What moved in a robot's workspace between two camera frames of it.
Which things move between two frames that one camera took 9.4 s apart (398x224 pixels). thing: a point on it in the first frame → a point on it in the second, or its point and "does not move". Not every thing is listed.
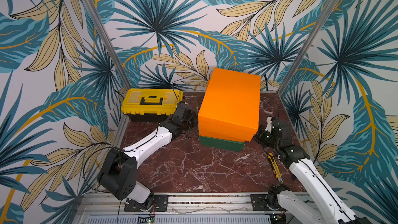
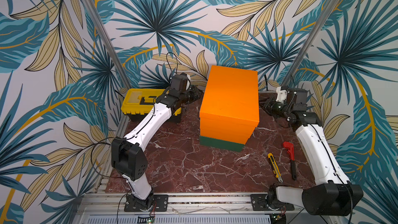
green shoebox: (231, 145) does not move
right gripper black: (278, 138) → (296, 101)
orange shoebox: (230, 109) does not move
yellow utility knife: (275, 167) does not move
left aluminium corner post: (97, 21) does not move
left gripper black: (192, 114) → (197, 94)
